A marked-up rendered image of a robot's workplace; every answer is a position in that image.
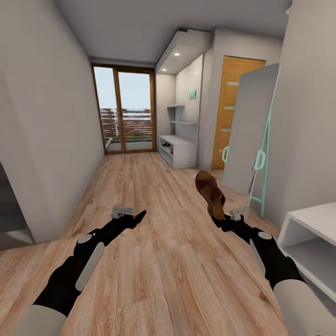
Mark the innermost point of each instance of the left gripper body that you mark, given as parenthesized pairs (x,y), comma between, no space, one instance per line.
(120,224)

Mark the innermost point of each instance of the door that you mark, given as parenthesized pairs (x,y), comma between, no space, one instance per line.
(233,68)
(125,97)

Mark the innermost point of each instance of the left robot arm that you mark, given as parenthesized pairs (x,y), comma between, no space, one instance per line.
(49,312)

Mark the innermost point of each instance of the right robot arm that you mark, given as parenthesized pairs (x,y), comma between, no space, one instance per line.
(303,313)

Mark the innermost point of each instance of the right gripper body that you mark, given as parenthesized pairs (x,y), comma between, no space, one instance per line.
(229,224)

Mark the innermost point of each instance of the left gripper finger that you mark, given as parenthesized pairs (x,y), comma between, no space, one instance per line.
(139,217)

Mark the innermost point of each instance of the sandal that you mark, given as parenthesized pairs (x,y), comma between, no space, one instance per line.
(208,189)

